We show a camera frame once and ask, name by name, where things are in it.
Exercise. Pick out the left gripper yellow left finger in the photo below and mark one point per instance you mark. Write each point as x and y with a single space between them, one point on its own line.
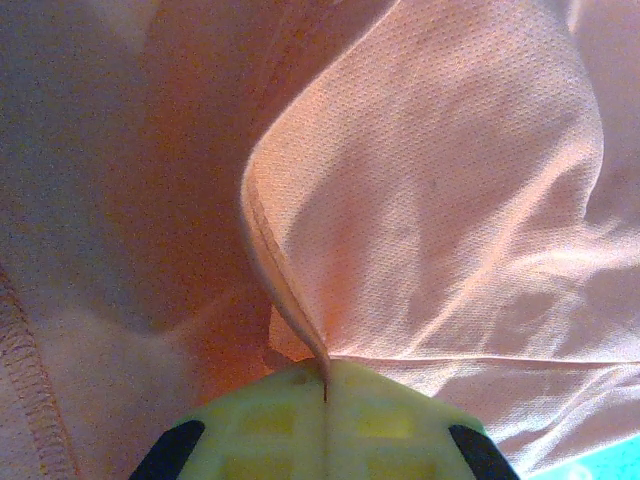
260 435

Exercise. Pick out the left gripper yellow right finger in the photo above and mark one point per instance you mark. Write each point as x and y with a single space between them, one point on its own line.
390 435

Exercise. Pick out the orange t-shirt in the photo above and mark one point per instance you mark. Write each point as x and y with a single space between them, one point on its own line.
425 200

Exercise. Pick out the teal plastic basket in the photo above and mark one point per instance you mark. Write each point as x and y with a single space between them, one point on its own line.
600 462

